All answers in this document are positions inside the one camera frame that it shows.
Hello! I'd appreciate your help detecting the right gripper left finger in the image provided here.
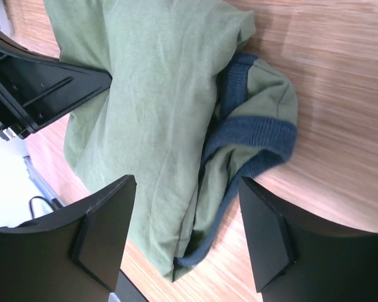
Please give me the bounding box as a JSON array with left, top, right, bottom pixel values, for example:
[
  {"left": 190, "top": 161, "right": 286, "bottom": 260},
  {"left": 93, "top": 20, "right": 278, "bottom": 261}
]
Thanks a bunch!
[{"left": 0, "top": 175, "right": 136, "bottom": 301}]

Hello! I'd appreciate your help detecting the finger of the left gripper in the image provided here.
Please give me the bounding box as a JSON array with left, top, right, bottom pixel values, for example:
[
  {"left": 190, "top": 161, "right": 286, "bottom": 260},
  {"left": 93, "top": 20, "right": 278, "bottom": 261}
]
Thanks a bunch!
[{"left": 0, "top": 31, "right": 112, "bottom": 140}]

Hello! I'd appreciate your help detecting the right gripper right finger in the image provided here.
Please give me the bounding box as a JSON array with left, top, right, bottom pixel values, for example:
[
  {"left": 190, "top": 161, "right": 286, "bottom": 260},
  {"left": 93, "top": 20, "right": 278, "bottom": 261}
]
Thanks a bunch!
[{"left": 239, "top": 177, "right": 378, "bottom": 301}]

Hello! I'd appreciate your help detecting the green tank top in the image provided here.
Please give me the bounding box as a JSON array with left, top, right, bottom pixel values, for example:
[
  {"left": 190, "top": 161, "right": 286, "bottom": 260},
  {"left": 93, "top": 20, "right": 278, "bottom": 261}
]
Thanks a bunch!
[{"left": 45, "top": 1, "right": 298, "bottom": 282}]

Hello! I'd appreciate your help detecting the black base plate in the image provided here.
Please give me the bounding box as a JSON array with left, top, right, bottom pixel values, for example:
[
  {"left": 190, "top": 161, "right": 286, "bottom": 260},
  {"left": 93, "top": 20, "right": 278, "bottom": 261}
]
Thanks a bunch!
[{"left": 108, "top": 270, "right": 148, "bottom": 302}]

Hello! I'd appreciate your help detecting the aluminium front rail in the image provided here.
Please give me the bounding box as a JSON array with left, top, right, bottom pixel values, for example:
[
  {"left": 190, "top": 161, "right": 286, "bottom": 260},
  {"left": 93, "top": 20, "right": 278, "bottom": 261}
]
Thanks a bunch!
[{"left": 23, "top": 156, "right": 65, "bottom": 209}]

